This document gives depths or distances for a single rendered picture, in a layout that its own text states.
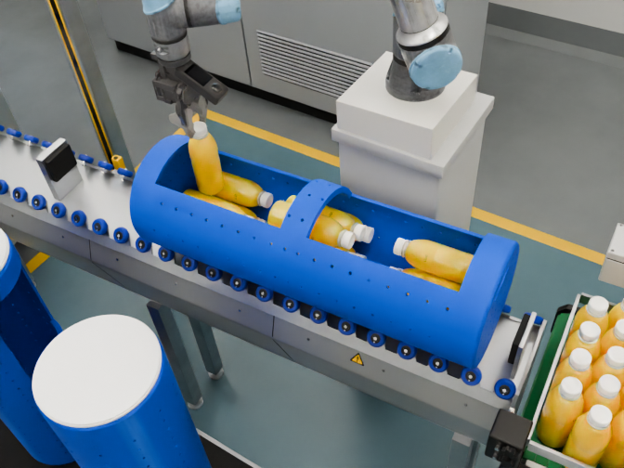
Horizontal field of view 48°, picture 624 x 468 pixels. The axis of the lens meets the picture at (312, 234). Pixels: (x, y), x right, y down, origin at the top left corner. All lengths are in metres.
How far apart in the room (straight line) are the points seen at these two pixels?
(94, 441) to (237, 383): 1.20
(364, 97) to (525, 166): 1.81
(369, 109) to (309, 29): 1.68
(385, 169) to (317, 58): 1.68
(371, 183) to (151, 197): 0.60
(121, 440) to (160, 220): 0.50
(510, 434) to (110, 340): 0.87
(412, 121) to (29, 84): 3.13
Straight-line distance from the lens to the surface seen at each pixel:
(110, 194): 2.11
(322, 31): 3.34
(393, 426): 2.58
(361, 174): 1.89
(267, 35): 3.57
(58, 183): 2.12
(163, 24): 1.49
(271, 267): 1.53
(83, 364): 1.61
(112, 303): 3.06
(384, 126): 1.74
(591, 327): 1.53
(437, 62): 1.56
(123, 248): 1.94
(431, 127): 1.68
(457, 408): 1.65
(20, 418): 2.29
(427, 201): 1.83
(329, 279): 1.47
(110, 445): 1.59
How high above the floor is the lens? 2.30
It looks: 47 degrees down
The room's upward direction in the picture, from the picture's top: 6 degrees counter-clockwise
